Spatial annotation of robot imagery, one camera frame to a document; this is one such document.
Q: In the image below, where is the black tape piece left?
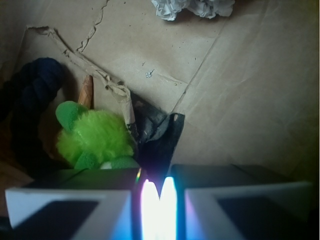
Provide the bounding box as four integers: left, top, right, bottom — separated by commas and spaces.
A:
130, 92, 185, 176

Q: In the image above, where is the brown wooden stick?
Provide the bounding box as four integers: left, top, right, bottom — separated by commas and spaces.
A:
77, 75, 94, 109

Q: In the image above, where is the brown paper bag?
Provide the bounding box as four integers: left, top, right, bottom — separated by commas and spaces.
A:
0, 0, 320, 190

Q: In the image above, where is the crumpled white paper ball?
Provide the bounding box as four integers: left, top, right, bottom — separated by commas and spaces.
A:
151, 0, 236, 21

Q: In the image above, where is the green plush animal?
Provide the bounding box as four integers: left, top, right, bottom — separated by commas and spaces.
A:
55, 101, 139, 170

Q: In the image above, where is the dark blue rope ring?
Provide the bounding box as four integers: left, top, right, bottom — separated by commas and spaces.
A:
0, 57, 66, 166

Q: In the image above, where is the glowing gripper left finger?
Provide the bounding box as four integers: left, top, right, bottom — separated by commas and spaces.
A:
5, 168, 160, 240

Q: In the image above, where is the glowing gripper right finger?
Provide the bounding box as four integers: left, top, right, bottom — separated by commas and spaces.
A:
160, 164, 313, 240

